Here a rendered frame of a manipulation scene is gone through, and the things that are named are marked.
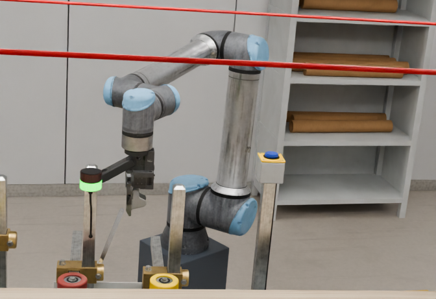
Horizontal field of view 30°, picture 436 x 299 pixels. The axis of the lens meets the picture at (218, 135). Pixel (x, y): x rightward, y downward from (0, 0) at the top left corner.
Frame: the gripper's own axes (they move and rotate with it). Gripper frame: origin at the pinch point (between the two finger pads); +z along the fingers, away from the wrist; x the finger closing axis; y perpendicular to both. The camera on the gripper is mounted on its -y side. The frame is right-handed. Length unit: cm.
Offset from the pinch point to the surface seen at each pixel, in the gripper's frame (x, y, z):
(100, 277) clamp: -10.9, -7.6, 16.0
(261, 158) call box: -9.7, 37.2, -21.0
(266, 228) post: -9.7, 40.6, 0.8
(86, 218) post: -9.5, -11.8, -1.8
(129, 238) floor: 194, 9, 101
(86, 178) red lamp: -15.3, -11.9, -16.5
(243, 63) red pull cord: -121, 10, -74
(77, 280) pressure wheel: -23.7, -13.7, 10.1
